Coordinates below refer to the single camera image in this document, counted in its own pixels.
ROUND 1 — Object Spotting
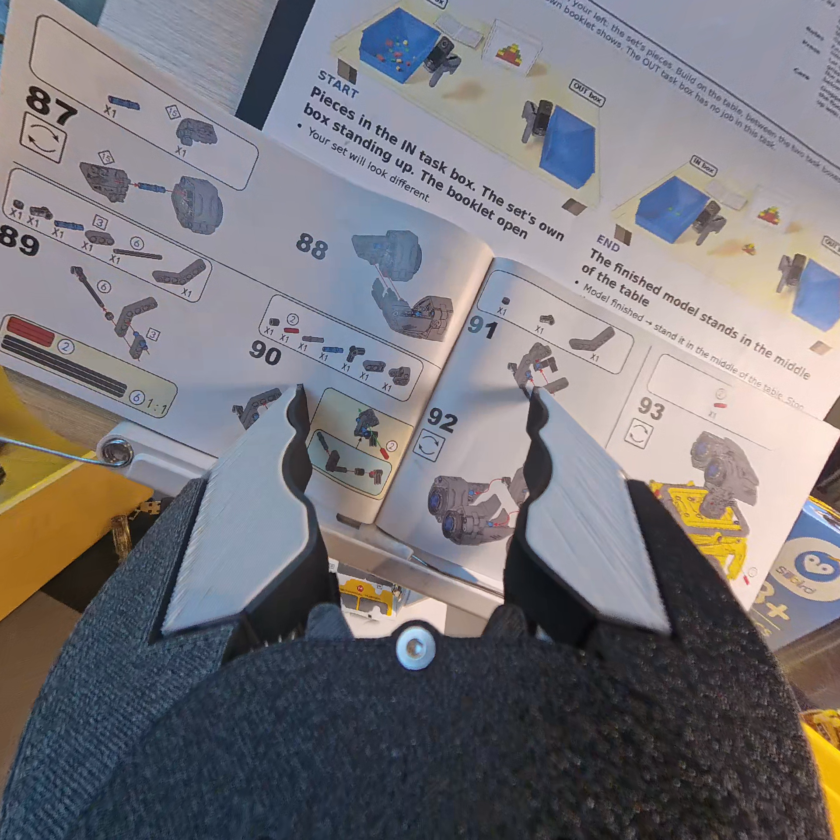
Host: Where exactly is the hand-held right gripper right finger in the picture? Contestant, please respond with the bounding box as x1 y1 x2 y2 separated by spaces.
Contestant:
504 387 672 648

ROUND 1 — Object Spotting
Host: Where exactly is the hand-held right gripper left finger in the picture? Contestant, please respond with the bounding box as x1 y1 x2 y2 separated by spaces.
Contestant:
161 385 339 657

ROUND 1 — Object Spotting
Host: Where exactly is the instruction booklet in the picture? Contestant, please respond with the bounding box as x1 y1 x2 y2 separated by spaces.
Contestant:
0 0 840 613

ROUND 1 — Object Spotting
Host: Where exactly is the grey desk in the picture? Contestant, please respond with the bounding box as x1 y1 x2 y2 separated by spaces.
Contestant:
0 577 840 788

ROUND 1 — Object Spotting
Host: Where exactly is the printed task sheet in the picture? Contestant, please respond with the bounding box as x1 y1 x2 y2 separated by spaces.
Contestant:
261 0 840 422

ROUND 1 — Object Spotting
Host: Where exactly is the yellow printed leaflet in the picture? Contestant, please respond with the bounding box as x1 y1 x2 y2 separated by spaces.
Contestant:
333 560 409 622

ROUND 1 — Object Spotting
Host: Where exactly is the blue robot kit box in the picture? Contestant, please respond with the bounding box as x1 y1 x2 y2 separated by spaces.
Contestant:
753 497 840 652

